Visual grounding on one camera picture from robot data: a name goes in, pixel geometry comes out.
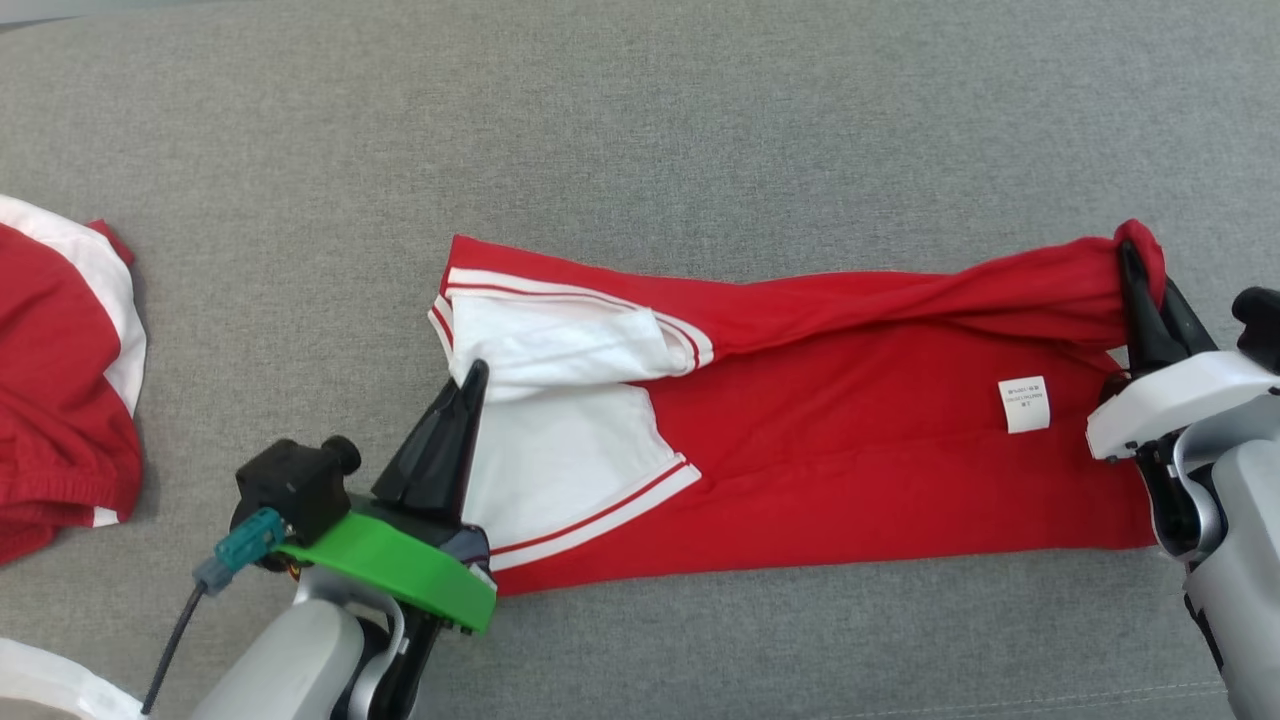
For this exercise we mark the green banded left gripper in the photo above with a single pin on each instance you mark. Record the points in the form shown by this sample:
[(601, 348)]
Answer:
[(410, 565)]

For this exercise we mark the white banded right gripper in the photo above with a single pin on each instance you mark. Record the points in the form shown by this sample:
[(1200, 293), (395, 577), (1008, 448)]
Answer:
[(1170, 400)]

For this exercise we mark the red white sports jersey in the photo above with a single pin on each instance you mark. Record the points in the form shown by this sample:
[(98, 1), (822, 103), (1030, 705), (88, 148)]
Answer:
[(850, 440)]

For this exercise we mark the red white sports shorts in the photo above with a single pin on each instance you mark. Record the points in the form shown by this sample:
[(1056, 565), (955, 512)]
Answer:
[(50, 400)]

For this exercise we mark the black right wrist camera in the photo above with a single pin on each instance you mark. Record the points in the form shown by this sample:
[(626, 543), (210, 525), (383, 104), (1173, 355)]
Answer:
[(1262, 325)]

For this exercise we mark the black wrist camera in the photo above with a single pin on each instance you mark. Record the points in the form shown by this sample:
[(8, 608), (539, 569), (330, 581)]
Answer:
[(290, 490), (1262, 325)]

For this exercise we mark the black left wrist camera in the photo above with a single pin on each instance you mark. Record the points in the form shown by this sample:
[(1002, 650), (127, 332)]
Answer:
[(290, 490)]

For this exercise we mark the teal left camera connector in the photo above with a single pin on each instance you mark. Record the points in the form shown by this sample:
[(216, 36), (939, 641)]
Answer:
[(240, 545)]

